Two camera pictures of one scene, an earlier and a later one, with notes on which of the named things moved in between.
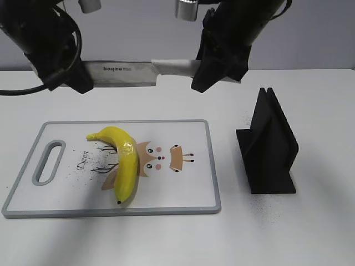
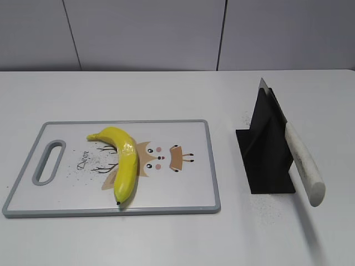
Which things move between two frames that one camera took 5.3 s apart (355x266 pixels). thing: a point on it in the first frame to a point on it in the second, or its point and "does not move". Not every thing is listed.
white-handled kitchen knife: x=138 y=73 to x=309 y=177
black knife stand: x=268 y=148 does not move
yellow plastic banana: x=128 y=160 does not move
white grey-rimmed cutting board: x=176 y=173 does not move
